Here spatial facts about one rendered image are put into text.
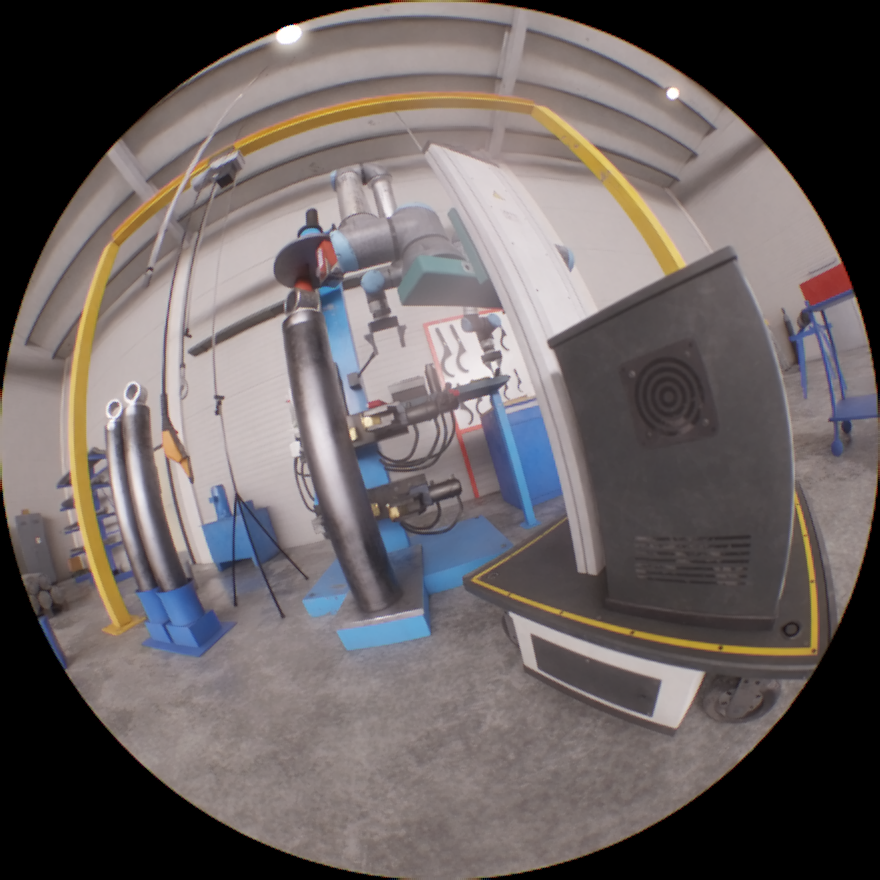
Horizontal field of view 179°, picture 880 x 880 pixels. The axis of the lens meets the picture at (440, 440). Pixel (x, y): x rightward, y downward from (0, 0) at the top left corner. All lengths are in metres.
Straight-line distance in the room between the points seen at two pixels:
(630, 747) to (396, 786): 0.52
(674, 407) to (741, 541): 0.21
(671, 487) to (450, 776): 0.75
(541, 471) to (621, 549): 2.09
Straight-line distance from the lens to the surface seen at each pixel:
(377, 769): 0.88
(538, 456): 2.54
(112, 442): 2.29
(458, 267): 0.78
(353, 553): 1.14
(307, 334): 1.26
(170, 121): 7.17
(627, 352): 0.42
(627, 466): 0.45
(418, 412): 1.60
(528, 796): 0.75
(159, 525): 1.93
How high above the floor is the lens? 0.72
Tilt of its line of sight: 2 degrees up
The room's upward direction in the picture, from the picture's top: 17 degrees counter-clockwise
